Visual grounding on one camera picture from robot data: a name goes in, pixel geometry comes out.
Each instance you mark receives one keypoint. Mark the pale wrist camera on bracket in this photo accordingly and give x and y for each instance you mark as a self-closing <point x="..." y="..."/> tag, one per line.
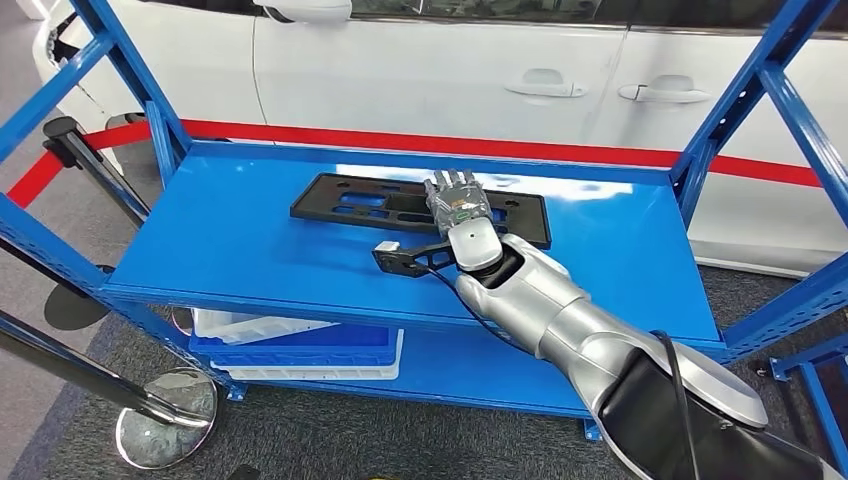
<point x="397" y="262"/>

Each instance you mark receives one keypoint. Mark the chrome stanchion post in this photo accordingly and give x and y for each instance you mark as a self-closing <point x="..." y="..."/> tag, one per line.
<point x="166" y="424"/>
<point x="73" y="142"/>

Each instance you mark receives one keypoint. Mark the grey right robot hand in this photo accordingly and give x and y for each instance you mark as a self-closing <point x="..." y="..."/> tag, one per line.
<point x="460" y="205"/>

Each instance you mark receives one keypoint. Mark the white car side mirror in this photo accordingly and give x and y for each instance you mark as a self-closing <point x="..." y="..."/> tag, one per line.
<point x="311" y="10"/>

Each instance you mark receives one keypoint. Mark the blue metal shelf rack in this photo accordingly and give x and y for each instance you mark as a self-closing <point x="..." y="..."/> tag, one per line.
<point x="232" y="252"/>

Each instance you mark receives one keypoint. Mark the long red barrier belt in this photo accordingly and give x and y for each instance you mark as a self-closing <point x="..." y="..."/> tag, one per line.
<point x="397" y="140"/>

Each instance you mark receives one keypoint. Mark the black plastic panel part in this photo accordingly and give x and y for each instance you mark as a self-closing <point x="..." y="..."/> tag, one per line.
<point x="318" y="199"/>

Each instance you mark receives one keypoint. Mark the blue wheeled metal rack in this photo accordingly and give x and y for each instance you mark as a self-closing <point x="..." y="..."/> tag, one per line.
<point x="820" y="411"/>

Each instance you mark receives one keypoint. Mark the short red barrier belt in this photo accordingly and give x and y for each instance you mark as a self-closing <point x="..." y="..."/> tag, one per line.
<point x="33" y="182"/>

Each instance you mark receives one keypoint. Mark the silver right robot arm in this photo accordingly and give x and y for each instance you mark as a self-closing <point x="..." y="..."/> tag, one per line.
<point x="550" y="311"/>

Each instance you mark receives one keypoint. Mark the black left robot foot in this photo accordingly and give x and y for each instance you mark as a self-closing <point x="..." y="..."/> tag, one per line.
<point x="244" y="474"/>

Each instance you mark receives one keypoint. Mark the white car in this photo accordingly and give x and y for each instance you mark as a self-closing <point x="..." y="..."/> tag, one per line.
<point x="397" y="79"/>

